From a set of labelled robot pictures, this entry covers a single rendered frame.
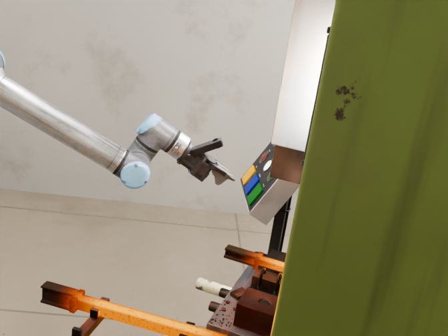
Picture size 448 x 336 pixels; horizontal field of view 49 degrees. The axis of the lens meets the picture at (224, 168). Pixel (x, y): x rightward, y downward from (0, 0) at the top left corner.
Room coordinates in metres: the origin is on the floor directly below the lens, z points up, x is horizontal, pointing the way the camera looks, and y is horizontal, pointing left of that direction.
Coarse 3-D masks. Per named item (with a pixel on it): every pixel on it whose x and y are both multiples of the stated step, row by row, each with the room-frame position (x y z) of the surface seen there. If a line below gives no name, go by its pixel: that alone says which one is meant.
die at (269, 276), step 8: (272, 256) 1.27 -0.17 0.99; (280, 256) 1.27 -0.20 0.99; (256, 272) 1.16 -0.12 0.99; (272, 272) 1.17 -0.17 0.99; (280, 272) 1.17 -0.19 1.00; (256, 280) 1.14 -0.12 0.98; (264, 280) 1.13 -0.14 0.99; (272, 280) 1.13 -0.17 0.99; (280, 280) 1.14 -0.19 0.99; (264, 288) 1.13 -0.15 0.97; (272, 288) 1.12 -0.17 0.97
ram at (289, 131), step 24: (312, 0) 1.08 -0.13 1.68; (312, 24) 1.08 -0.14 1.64; (288, 48) 1.09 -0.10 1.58; (312, 48) 1.08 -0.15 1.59; (288, 72) 1.09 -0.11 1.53; (312, 72) 1.07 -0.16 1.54; (288, 96) 1.09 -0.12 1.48; (312, 96) 1.07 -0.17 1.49; (288, 120) 1.08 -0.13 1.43; (288, 144) 1.08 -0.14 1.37
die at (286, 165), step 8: (280, 152) 1.14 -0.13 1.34; (288, 152) 1.13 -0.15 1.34; (296, 152) 1.12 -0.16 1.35; (304, 152) 1.12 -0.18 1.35; (280, 160) 1.14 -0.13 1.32; (288, 160) 1.13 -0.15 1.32; (296, 160) 1.12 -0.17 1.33; (272, 168) 1.14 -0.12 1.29; (280, 168) 1.13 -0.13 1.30; (288, 168) 1.13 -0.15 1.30; (296, 168) 1.12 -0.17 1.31; (272, 176) 1.14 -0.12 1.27; (280, 176) 1.13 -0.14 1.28; (288, 176) 1.13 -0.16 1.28; (296, 176) 1.12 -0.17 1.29
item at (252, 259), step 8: (232, 248) 1.24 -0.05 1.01; (240, 248) 1.25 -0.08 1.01; (224, 256) 1.23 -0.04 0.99; (232, 256) 1.24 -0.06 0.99; (240, 256) 1.23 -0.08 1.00; (248, 256) 1.21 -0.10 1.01; (256, 256) 1.21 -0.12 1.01; (264, 256) 1.23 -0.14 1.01; (248, 264) 1.21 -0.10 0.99; (256, 264) 1.19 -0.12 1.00; (264, 264) 1.20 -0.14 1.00; (272, 264) 1.19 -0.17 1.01; (280, 264) 1.19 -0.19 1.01
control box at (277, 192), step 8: (264, 152) 1.93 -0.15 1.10; (272, 152) 1.85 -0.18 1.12; (256, 160) 1.94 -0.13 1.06; (264, 160) 1.86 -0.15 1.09; (272, 160) 1.78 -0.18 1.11; (256, 168) 1.87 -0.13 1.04; (264, 176) 1.74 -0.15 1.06; (264, 184) 1.68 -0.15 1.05; (272, 184) 1.62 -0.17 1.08; (280, 184) 1.62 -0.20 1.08; (288, 184) 1.62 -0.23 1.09; (296, 184) 1.62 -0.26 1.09; (264, 192) 1.63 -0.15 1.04; (272, 192) 1.62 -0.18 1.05; (280, 192) 1.62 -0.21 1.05; (288, 192) 1.62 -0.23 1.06; (256, 200) 1.64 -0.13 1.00; (264, 200) 1.61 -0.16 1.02; (272, 200) 1.62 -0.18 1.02; (280, 200) 1.62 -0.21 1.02; (248, 208) 1.65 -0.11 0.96; (256, 208) 1.61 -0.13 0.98; (264, 208) 1.61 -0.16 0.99; (272, 208) 1.62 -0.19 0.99; (280, 208) 1.62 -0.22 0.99; (256, 216) 1.61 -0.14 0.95; (264, 216) 1.61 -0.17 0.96; (272, 216) 1.62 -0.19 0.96; (264, 224) 1.62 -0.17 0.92
